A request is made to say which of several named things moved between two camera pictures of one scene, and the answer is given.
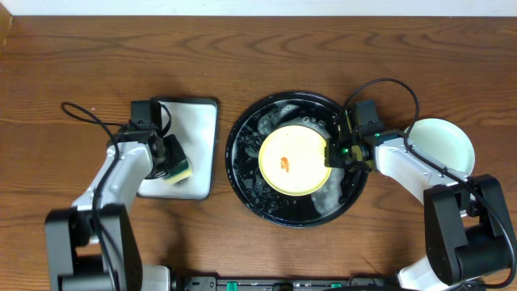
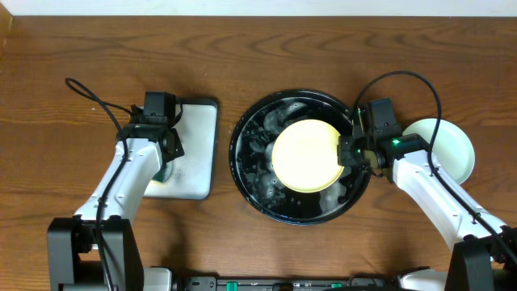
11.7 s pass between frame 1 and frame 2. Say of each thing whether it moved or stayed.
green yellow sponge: moved
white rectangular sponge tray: stayed
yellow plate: moved
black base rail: stayed
